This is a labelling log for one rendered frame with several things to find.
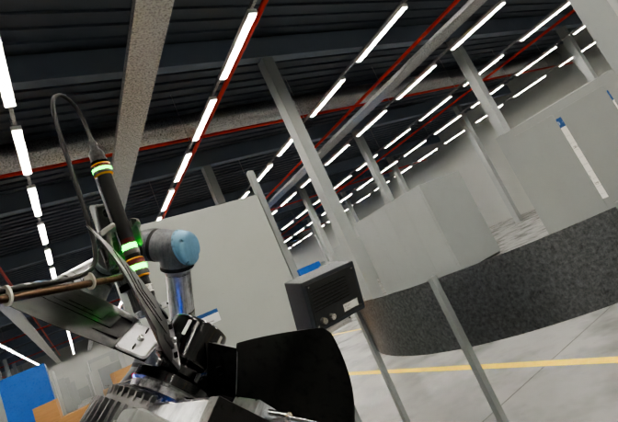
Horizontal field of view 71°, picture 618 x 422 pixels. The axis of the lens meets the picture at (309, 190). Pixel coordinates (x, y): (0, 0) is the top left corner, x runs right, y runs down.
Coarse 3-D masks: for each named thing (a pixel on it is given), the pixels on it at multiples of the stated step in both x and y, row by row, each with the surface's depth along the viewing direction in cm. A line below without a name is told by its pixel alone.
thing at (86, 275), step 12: (60, 96) 101; (84, 120) 104; (60, 132) 95; (72, 168) 94; (84, 204) 92; (84, 216) 91; (96, 240) 90; (96, 252) 89; (96, 264) 87; (72, 276) 81; (84, 276) 84; (0, 288) 69; (12, 288) 70; (24, 288) 72; (36, 288) 74; (12, 300) 69
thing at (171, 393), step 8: (136, 384) 78; (144, 384) 77; (152, 384) 77; (160, 384) 77; (152, 392) 78; (160, 392) 76; (168, 392) 76; (176, 392) 77; (168, 400) 79; (176, 400) 76
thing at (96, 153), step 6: (90, 144) 103; (96, 144) 103; (96, 150) 102; (90, 156) 101; (96, 156) 101; (102, 156) 102; (90, 162) 102; (96, 162) 104; (144, 276) 96; (144, 282) 95; (150, 282) 97; (150, 288) 96
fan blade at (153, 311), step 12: (132, 276) 66; (132, 288) 57; (144, 288) 70; (144, 300) 64; (156, 300) 78; (144, 312) 56; (156, 312) 71; (156, 324) 67; (156, 336) 59; (168, 336) 75; (168, 348) 72
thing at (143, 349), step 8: (136, 328) 88; (144, 328) 89; (128, 336) 85; (136, 336) 86; (144, 336) 87; (152, 336) 88; (120, 344) 83; (128, 344) 83; (136, 344) 84; (144, 344) 85; (152, 344) 86; (128, 352) 82; (136, 352) 82; (144, 352) 83
